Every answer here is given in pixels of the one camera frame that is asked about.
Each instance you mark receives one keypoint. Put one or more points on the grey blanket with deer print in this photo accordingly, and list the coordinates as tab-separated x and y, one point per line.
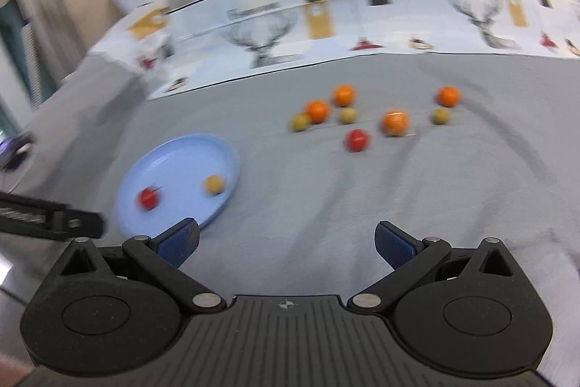
408	19

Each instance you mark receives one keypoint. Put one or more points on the orange tangerine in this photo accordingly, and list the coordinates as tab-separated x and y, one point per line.
448	96
317	110
343	95
395	122

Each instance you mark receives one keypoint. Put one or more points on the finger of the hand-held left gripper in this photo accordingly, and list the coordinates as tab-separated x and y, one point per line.
59	221

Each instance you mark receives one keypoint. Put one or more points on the small yellow-green fruit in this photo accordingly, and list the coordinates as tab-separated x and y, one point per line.
440	116
348	115
300	122
213	184

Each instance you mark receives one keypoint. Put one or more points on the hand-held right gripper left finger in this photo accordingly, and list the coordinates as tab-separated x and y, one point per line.
179	242

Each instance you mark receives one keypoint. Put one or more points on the pink fluffy garment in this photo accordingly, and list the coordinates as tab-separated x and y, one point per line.
9	371

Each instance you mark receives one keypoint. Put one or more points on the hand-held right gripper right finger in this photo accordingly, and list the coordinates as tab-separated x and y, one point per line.
394	244

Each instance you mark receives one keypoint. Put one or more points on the light blue plastic plate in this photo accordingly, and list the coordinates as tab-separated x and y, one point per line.
181	162

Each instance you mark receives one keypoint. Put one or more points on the black smartphone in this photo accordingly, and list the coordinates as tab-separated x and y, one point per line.
13	146

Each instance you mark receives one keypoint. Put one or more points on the red cherry tomato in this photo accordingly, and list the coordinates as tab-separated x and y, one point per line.
148	198
357	140

